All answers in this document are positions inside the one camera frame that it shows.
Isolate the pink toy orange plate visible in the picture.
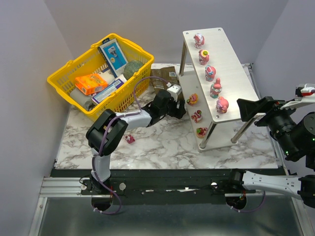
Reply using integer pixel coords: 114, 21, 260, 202
186, 93, 198, 106

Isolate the red strawberry cake toy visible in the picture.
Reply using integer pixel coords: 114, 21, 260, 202
190, 110, 203, 123

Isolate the pink bear strawberry toy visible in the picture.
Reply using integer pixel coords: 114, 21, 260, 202
195, 127, 208, 139

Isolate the pink mushroom toy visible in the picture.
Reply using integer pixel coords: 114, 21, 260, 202
210, 78, 222, 98

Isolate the pink toy blue bow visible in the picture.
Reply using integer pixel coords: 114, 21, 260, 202
205, 65, 216, 82

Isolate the pink toy yellow top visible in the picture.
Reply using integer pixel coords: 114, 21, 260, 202
198, 49, 210, 65

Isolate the pink white bunny toy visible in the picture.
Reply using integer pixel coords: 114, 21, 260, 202
193, 33, 205, 49

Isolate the pink cake toy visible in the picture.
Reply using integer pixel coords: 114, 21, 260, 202
125, 135, 135, 144

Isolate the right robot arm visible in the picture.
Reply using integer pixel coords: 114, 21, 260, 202
228, 96, 315, 207

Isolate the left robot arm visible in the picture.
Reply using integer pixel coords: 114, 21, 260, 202
86, 90, 186, 183

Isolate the white metal shelf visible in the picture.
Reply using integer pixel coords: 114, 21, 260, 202
176, 28, 258, 151

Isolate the brown snack bag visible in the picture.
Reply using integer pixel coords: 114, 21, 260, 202
150, 66, 180, 100

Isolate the yellow plastic basket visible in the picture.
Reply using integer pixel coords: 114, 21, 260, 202
47, 33, 154, 121

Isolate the green round melon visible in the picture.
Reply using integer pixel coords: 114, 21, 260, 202
123, 60, 144, 80

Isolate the white box in basket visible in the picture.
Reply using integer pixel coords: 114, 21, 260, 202
99, 68, 115, 84

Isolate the purple white box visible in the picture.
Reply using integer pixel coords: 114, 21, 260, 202
92, 77, 127, 106

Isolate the blue razor package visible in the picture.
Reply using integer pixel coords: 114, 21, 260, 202
98, 38, 128, 78

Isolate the orange snack box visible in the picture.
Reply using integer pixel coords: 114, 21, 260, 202
75, 74, 108, 95

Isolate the grey paper roll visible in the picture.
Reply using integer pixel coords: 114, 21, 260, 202
69, 88, 95, 111

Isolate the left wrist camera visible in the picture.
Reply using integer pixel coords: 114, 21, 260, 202
166, 83, 182, 102

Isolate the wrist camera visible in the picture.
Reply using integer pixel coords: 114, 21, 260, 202
281, 84, 315, 110
166, 83, 182, 102

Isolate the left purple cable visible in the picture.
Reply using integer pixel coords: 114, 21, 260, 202
90, 76, 173, 215

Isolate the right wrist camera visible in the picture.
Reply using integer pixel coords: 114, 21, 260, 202
281, 84, 315, 110

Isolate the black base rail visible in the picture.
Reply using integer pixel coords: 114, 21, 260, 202
50, 168, 256, 206

